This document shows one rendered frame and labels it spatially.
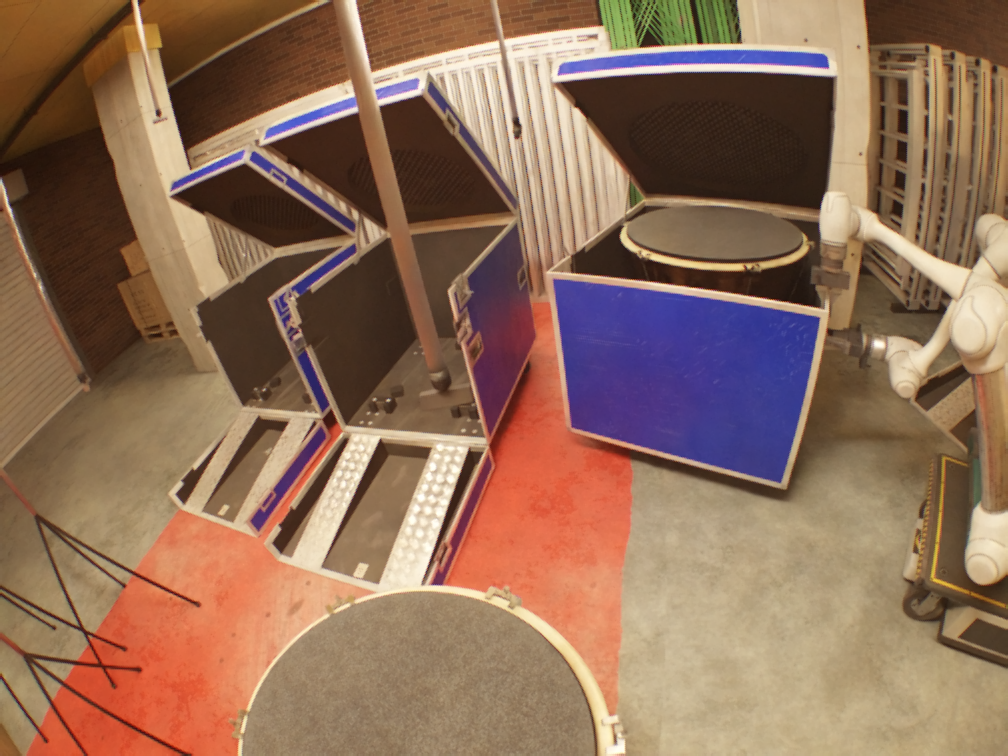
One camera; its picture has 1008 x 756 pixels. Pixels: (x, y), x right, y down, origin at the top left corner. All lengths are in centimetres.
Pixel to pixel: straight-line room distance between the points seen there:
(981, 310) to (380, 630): 143
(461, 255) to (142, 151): 288
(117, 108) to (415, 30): 285
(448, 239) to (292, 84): 344
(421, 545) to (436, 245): 176
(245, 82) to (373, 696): 601
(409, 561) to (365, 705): 119
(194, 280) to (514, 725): 405
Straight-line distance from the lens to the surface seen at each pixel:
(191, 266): 430
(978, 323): 119
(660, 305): 168
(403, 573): 203
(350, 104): 204
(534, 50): 356
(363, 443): 252
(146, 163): 437
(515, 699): 87
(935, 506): 203
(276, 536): 238
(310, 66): 562
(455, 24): 493
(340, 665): 99
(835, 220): 156
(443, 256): 293
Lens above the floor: 162
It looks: 33 degrees down
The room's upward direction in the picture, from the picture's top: 12 degrees counter-clockwise
